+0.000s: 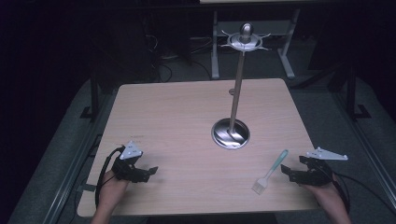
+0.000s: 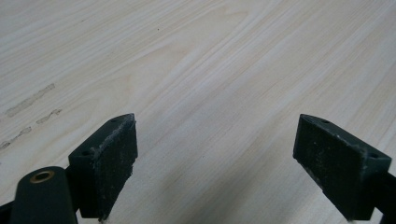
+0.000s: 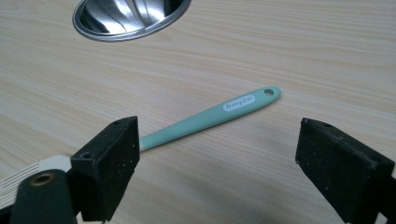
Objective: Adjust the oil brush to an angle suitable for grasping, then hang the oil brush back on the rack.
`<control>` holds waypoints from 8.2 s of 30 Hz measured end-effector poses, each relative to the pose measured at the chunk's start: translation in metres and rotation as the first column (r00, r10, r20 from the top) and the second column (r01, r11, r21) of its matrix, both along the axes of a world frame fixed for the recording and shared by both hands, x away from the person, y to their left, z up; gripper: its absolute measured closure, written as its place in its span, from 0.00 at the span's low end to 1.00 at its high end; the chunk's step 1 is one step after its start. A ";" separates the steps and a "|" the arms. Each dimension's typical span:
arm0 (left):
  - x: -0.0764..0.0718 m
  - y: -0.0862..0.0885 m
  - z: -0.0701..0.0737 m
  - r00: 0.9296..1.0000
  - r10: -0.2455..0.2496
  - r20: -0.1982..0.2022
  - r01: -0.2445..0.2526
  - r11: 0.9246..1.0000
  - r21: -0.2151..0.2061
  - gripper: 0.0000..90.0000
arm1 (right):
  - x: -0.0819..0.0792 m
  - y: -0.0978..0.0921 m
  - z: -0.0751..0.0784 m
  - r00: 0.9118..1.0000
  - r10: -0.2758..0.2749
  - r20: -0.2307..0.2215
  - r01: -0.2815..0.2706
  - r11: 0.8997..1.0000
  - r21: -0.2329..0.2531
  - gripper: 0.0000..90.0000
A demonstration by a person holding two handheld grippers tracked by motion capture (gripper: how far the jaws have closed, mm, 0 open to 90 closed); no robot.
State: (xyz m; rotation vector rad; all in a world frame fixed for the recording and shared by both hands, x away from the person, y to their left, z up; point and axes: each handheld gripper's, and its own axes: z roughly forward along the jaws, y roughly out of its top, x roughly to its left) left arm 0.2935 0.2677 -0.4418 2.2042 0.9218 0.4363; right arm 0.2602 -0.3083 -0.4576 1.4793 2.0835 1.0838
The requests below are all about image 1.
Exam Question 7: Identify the thick black right gripper cable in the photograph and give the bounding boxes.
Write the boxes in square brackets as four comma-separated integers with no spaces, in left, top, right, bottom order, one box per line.
[330,169,351,215]

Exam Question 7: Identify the person's right hand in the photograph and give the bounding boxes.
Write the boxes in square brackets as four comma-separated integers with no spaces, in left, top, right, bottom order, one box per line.
[300,178,342,208]

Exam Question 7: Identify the black floor cables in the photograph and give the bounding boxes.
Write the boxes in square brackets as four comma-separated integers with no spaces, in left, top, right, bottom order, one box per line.
[145,33,213,83]

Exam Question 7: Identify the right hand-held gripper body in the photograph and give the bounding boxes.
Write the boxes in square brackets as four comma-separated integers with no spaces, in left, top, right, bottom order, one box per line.
[297,147,349,187]

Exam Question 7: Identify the aluminium frame rail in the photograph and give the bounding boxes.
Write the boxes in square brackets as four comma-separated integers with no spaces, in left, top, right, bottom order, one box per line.
[329,89,396,202]
[39,92,108,224]

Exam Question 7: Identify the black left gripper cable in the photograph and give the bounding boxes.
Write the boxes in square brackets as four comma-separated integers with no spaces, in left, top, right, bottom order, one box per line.
[94,147,125,209]

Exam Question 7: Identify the white metal desk frame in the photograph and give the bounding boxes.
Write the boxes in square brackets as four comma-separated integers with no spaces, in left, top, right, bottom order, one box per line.
[199,0,302,80]

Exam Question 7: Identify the thin black cable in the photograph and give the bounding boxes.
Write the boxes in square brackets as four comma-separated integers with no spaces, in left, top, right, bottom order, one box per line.
[335,172,396,217]

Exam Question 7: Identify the metal utensil stand with hooks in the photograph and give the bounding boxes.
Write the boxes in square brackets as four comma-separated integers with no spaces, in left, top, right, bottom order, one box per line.
[211,22,272,150]

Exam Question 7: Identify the person's left hand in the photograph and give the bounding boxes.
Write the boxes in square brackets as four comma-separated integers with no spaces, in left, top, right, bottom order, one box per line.
[99,169,131,210]

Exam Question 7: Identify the black metal stand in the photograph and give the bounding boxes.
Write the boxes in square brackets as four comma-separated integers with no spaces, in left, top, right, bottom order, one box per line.
[79,70,101,121]
[345,64,373,121]

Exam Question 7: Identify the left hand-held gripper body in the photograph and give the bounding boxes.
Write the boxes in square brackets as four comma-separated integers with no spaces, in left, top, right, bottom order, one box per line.
[111,140,150,184]

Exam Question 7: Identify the teal handled basting brush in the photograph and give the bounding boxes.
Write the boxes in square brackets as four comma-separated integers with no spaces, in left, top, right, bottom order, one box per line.
[251,148,290,196]

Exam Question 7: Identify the grey table bracket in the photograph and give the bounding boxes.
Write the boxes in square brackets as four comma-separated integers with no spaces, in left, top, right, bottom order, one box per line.
[77,183,98,193]

